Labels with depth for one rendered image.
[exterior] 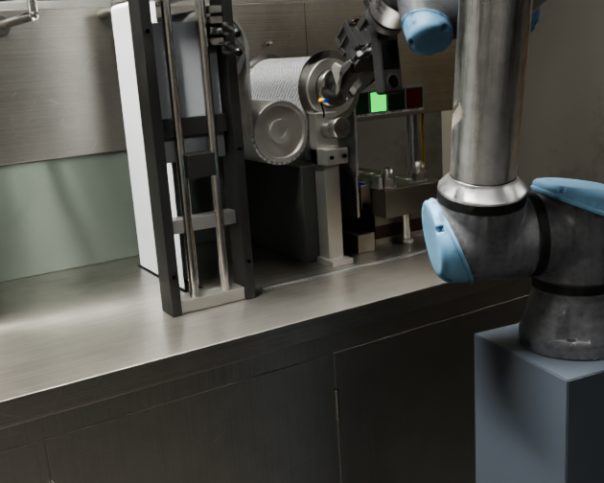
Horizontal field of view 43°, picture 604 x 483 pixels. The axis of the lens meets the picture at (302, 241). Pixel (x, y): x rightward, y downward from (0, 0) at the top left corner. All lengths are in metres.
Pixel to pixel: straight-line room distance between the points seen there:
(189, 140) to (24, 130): 0.46
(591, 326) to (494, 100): 0.34
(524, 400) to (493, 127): 0.39
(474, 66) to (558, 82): 3.04
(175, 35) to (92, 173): 0.51
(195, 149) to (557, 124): 2.86
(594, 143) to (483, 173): 3.19
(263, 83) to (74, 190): 0.46
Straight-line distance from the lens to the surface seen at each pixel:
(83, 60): 1.72
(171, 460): 1.27
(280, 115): 1.53
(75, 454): 1.21
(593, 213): 1.07
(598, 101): 4.17
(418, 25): 1.26
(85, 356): 1.22
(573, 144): 4.08
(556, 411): 1.08
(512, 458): 1.19
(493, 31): 0.94
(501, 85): 0.96
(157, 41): 1.31
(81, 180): 1.73
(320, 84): 1.55
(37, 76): 1.69
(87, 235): 1.75
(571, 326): 1.11
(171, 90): 1.30
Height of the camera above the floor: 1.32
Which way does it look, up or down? 14 degrees down
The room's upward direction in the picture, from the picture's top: 4 degrees counter-clockwise
